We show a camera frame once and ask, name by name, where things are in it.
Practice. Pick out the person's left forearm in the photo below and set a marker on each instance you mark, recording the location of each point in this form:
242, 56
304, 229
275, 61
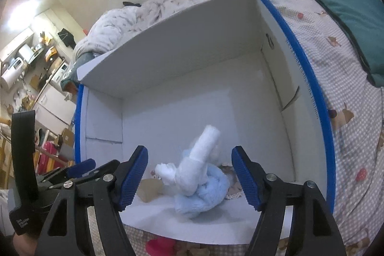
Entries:
21, 245

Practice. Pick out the dark cloth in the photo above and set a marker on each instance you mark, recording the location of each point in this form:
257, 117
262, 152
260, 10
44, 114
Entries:
132, 4

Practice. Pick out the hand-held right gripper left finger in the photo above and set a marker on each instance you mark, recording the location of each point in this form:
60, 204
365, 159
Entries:
132, 181

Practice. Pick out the white washing machine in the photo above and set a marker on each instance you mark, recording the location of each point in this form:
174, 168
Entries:
60, 71

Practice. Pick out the cluttered shelf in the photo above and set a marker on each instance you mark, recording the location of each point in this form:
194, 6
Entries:
48, 55

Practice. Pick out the blue and white cardboard box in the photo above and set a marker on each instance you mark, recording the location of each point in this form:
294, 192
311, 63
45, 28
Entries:
180, 124

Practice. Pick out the white base cabinets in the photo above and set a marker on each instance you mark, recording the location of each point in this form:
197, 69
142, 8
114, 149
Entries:
54, 106

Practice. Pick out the brown lace-trimmed scrunchie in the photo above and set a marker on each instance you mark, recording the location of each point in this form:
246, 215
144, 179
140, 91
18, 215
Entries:
232, 190

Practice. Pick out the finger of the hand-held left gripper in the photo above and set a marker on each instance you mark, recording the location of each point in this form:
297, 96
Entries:
99, 169
82, 167

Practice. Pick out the white upper cabinets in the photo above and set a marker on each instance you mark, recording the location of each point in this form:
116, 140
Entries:
18, 40

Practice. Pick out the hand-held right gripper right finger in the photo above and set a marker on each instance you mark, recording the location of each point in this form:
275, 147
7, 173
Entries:
244, 178

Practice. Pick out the pink sock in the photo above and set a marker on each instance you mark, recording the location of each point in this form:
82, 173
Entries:
160, 247

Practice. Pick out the brown cardboard box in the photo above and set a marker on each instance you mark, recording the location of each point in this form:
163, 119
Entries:
67, 142

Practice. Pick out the red item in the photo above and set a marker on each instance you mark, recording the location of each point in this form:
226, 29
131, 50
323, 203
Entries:
49, 157

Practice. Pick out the white cylinder appliance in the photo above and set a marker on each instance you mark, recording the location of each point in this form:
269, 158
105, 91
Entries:
26, 52

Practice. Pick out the white sock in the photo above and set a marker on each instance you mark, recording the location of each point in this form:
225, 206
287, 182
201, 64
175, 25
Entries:
195, 169

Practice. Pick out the teal pillow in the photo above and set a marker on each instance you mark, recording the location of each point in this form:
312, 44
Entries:
354, 10

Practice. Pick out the black hanging garment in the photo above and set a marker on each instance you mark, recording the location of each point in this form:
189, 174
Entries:
67, 38

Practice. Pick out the tall white cabinet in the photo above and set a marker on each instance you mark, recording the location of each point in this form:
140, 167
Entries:
51, 22

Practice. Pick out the tan cloth piece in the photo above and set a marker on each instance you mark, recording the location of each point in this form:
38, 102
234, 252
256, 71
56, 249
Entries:
151, 190

